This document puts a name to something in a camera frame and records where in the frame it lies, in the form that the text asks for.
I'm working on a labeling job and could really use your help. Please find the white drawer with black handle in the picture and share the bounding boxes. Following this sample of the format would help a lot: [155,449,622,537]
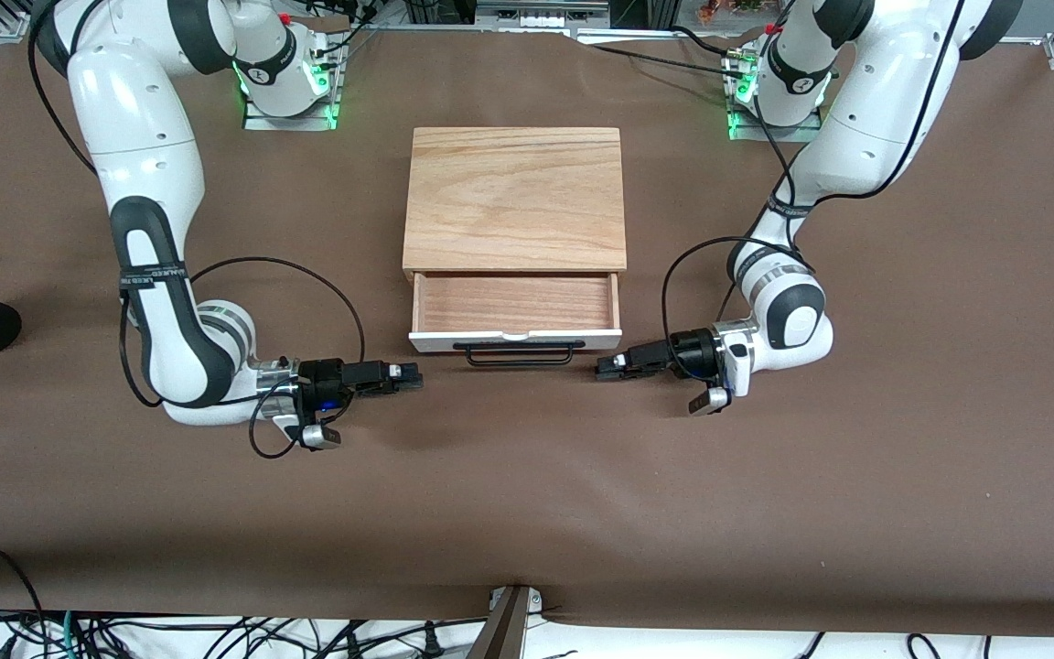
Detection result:
[408,271,624,368]

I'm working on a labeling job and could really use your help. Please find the wooden drawer cabinet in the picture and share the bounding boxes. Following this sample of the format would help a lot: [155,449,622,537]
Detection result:
[402,127,629,283]

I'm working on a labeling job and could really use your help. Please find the brown paper table cover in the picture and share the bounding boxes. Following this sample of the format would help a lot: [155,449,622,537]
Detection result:
[0,18,1054,642]

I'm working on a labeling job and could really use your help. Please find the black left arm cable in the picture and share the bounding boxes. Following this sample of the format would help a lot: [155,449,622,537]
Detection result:
[661,0,967,367]

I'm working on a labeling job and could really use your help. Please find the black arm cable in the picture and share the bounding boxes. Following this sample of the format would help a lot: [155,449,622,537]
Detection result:
[661,0,967,367]
[27,0,367,459]

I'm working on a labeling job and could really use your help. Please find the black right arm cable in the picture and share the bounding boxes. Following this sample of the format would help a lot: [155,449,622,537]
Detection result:
[27,0,367,459]

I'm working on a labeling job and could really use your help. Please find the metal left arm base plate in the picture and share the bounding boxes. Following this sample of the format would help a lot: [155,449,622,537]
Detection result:
[726,50,826,145]

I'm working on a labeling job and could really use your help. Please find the long black floor cable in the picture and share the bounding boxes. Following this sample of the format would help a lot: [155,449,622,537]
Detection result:
[202,617,493,659]

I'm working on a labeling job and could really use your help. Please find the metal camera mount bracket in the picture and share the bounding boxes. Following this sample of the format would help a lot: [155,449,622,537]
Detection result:
[468,584,546,659]

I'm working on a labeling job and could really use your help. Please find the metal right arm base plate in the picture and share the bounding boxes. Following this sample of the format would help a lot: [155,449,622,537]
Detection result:
[243,55,343,133]

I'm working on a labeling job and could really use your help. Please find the black base power cable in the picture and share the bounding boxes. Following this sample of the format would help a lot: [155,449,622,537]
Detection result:
[582,41,734,72]

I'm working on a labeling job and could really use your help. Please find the aluminium frame rail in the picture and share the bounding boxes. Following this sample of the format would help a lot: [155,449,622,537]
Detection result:
[0,14,1049,47]

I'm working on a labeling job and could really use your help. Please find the black base signal cable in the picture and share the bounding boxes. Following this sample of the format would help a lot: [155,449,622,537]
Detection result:
[312,5,380,60]

